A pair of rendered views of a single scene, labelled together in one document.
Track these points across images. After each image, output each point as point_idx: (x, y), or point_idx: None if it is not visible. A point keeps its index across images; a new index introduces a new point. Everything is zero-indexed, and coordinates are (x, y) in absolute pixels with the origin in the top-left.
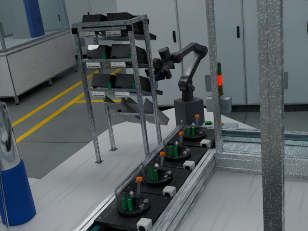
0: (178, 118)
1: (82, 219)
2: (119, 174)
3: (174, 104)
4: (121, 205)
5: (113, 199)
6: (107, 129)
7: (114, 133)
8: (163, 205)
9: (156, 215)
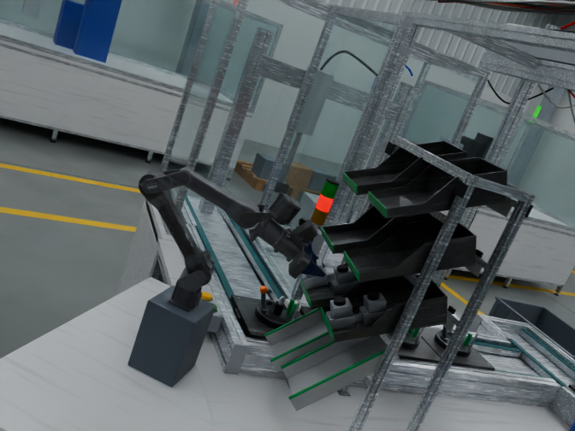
0: (186, 358)
1: (484, 420)
2: (390, 422)
3: (192, 331)
4: (465, 348)
5: (462, 363)
6: None
7: None
8: (425, 327)
9: (439, 329)
